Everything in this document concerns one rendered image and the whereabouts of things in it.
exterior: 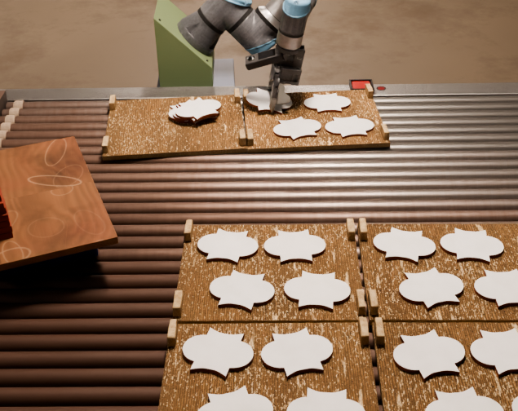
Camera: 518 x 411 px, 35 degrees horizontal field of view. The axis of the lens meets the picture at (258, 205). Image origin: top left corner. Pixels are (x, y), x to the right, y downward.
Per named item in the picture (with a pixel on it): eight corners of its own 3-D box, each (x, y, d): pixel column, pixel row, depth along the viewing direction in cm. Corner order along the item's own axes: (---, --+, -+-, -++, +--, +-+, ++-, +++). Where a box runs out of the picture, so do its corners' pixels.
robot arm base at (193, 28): (174, 15, 283) (194, -5, 279) (207, 39, 291) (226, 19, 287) (179, 37, 272) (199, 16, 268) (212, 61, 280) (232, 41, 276)
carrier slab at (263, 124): (242, 99, 261) (242, 94, 260) (369, 93, 263) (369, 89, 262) (247, 153, 232) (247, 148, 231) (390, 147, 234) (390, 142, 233)
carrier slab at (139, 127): (111, 105, 259) (111, 100, 259) (240, 98, 262) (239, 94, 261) (102, 161, 230) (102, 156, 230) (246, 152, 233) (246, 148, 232)
